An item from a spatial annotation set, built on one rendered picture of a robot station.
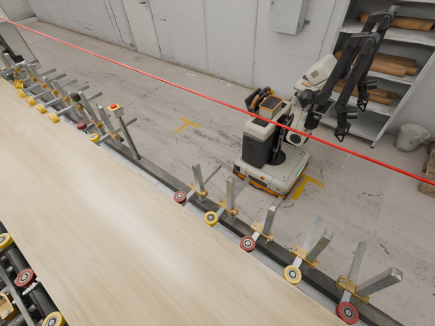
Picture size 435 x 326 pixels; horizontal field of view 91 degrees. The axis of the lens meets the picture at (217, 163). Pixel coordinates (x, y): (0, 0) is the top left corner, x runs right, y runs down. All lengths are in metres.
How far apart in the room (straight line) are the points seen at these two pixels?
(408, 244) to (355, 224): 0.44
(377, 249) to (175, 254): 1.88
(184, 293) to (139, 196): 0.64
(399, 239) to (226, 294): 1.93
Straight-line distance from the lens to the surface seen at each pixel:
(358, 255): 1.45
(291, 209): 2.43
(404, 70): 2.98
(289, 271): 1.20
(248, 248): 1.20
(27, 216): 1.77
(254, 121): 2.03
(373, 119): 3.70
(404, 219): 2.86
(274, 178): 2.25
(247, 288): 1.16
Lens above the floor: 2.03
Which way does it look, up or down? 48 degrees down
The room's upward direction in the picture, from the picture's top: 4 degrees counter-clockwise
